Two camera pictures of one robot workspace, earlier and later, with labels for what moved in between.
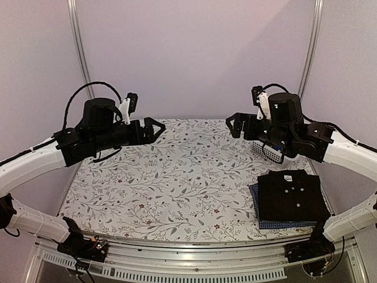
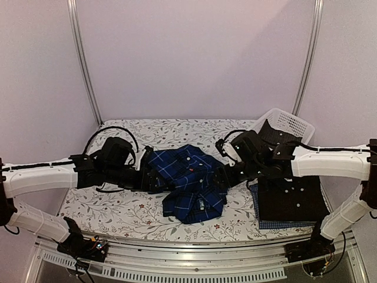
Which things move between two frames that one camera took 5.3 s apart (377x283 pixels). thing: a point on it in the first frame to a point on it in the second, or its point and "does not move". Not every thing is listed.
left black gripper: (148, 137) to (150, 187)
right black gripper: (248, 134) to (223, 175)
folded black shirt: (291, 196) does not move
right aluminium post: (318, 7) does not move
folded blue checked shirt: (265, 224) does not move
